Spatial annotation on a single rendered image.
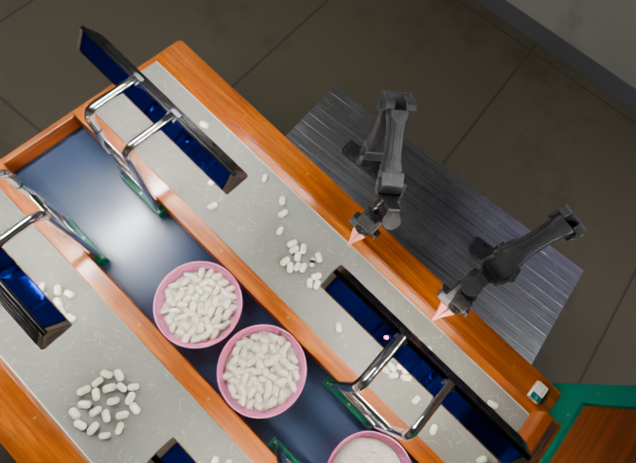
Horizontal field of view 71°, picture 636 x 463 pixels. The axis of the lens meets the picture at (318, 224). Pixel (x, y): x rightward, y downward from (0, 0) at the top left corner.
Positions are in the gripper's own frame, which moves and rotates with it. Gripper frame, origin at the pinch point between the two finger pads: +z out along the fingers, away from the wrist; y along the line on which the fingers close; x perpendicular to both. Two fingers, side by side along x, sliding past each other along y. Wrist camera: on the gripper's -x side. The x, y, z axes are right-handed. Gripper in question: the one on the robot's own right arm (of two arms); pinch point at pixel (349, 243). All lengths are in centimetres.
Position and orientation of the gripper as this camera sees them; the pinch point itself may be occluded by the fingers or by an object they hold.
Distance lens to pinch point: 144.3
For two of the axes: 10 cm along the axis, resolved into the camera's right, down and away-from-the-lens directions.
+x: 3.5, -2.1, 9.1
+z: -6.0, 7.0, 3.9
